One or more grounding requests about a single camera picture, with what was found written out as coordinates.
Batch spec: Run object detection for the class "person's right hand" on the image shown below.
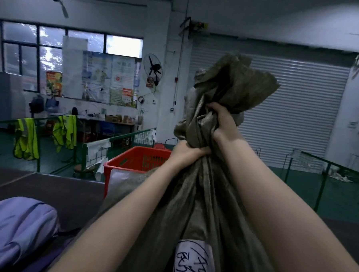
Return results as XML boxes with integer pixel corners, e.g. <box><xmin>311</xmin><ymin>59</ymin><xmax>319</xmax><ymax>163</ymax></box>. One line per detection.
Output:
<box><xmin>204</xmin><ymin>102</ymin><xmax>245</xmax><ymax>143</ymax></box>

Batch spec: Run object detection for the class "person's left hand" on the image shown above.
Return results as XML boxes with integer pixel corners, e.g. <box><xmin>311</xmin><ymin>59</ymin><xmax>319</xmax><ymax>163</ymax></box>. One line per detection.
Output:
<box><xmin>168</xmin><ymin>139</ymin><xmax>213</xmax><ymax>167</ymax></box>

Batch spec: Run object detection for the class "olive woven sack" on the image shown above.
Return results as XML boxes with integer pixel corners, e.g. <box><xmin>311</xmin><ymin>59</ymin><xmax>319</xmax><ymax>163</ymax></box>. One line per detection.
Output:
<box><xmin>52</xmin><ymin>44</ymin><xmax>292</xmax><ymax>272</ymax></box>

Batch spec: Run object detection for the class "person's left forearm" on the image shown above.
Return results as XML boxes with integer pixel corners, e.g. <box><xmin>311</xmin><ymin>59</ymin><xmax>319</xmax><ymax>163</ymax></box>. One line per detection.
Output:
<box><xmin>45</xmin><ymin>149</ymin><xmax>194</xmax><ymax>272</ymax></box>

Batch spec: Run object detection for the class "person's right forearm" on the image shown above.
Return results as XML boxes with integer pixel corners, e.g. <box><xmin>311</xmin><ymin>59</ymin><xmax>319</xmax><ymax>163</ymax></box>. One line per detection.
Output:
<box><xmin>211</xmin><ymin>136</ymin><xmax>359</xmax><ymax>272</ymax></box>

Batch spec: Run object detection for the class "red plastic crate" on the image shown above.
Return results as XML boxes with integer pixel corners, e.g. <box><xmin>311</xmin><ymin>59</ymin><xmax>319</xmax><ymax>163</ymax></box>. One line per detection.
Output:
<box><xmin>102</xmin><ymin>144</ymin><xmax>173</xmax><ymax>200</ymax></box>

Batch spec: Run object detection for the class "grey roller shutter door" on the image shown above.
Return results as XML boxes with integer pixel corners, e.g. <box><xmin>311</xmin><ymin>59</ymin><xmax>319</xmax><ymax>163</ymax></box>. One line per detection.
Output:
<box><xmin>183</xmin><ymin>45</ymin><xmax>352</xmax><ymax>173</ymax></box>

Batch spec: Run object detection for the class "clear plastic bag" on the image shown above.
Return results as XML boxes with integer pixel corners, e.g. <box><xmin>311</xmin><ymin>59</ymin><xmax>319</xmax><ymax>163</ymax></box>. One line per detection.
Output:
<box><xmin>106</xmin><ymin>168</ymin><xmax>148</xmax><ymax>200</ymax></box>

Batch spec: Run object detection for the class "cluttered work desk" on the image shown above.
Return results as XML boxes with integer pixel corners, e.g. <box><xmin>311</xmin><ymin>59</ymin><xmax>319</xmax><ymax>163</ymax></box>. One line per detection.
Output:
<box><xmin>48</xmin><ymin>110</ymin><xmax>143</xmax><ymax>148</ymax></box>

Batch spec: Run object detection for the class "white label on sack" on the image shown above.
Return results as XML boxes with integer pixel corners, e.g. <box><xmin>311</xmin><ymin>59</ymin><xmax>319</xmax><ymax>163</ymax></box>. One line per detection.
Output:
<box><xmin>172</xmin><ymin>239</ymin><xmax>219</xmax><ymax>272</ymax></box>

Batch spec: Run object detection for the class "green metal fence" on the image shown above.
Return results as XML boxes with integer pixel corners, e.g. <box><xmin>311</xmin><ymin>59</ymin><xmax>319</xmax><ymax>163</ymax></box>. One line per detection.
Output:
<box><xmin>279</xmin><ymin>148</ymin><xmax>359</xmax><ymax>215</ymax></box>
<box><xmin>0</xmin><ymin>113</ymin><xmax>157</xmax><ymax>181</ymax></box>

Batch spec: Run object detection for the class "yellow safety vest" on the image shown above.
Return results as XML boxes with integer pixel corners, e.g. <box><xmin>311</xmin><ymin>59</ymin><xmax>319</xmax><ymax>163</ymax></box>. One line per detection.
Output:
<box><xmin>51</xmin><ymin>114</ymin><xmax>78</xmax><ymax>154</ymax></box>
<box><xmin>13</xmin><ymin>117</ymin><xmax>42</xmax><ymax>161</ymax></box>

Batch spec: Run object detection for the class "window with posters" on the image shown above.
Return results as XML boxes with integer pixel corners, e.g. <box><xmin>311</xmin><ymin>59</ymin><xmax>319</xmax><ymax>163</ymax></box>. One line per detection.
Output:
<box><xmin>0</xmin><ymin>20</ymin><xmax>144</xmax><ymax>109</ymax></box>

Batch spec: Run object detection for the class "dark conveyor belt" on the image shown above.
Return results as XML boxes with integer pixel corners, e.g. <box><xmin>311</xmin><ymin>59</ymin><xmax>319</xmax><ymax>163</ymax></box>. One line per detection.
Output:
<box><xmin>0</xmin><ymin>165</ymin><xmax>107</xmax><ymax>234</ymax></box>

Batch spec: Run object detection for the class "lavender backpack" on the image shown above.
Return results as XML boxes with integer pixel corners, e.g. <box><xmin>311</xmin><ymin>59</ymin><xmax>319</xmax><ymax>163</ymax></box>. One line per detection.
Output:
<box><xmin>0</xmin><ymin>195</ymin><xmax>62</xmax><ymax>272</ymax></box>

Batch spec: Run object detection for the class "grey metal cabinet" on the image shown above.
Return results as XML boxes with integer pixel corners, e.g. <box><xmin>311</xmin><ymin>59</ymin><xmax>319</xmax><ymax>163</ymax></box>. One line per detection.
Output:
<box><xmin>0</xmin><ymin>71</ymin><xmax>28</xmax><ymax>130</ymax></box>

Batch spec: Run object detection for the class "wall-mounted black fan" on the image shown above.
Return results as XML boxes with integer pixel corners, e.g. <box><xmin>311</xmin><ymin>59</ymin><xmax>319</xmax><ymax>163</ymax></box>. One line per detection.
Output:
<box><xmin>142</xmin><ymin>53</ymin><xmax>164</xmax><ymax>87</ymax></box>

